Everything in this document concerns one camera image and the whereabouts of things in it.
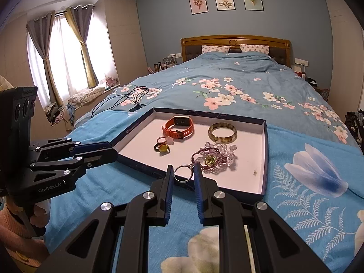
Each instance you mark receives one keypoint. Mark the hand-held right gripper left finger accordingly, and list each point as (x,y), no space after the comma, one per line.
(170,193)

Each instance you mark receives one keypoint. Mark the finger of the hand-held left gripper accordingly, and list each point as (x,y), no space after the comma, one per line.
(91,147)
(99,157)

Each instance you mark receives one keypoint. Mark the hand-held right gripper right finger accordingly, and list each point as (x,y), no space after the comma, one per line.
(199,196)

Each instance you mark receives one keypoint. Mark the shallow dark blue box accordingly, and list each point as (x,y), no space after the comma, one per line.
(241,159)

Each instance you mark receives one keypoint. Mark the person's left hand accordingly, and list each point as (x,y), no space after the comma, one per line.
(42,214)

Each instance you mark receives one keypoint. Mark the heap of mixed clothes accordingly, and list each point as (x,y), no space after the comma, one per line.
(59,113)

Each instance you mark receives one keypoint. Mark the crumpled beige blanket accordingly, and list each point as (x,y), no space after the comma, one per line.
(86,95)

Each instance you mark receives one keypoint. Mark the cream quilted cushion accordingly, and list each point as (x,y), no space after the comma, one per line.
(5,84)

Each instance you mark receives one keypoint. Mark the black charger box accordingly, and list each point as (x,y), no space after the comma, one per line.
(135,108)

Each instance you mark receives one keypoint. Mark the tortoiseshell bangle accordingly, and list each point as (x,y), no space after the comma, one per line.
(221,140)

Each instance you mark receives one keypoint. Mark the orange smartwatch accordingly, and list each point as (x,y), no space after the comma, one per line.
(187,132)

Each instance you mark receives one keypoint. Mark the small pink fan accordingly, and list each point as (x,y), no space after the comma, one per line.
(111,81)

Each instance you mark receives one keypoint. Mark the white sheer curtain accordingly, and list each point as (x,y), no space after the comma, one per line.
(66,62)

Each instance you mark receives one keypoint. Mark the grey and gold curtain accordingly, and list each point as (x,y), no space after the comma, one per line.
(82,34)
(42,42)

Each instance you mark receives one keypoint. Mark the bright blue flower blanket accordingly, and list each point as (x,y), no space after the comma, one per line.
(298,204)

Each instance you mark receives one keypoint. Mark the cluster of cosmetics bottles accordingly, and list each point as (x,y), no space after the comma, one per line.
(162,65)

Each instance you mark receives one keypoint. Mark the floral blue-grey duvet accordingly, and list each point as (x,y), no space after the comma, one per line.
(241,74)

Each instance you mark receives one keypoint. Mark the patterned white pillow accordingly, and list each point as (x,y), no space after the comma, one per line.
(254,49)
(215,49)

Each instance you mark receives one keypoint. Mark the wooden bed headboard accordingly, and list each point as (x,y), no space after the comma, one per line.
(236,40)

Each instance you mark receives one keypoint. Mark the nightstand clutter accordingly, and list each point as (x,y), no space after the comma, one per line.
(305,75)

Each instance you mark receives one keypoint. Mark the pile of dark clothes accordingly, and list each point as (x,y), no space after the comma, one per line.
(355,123)

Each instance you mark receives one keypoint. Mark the framed pink flower picture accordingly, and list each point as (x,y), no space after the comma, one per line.
(198,3)

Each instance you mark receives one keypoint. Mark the framed white flower picture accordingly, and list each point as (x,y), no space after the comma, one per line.
(224,0)

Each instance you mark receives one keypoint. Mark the framed green leaf picture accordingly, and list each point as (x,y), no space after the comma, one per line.
(252,0)

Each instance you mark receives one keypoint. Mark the beige wardrobe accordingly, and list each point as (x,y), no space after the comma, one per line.
(344,48)

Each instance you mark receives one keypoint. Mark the white wall socket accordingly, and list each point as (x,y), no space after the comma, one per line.
(301,61)
(175,55)

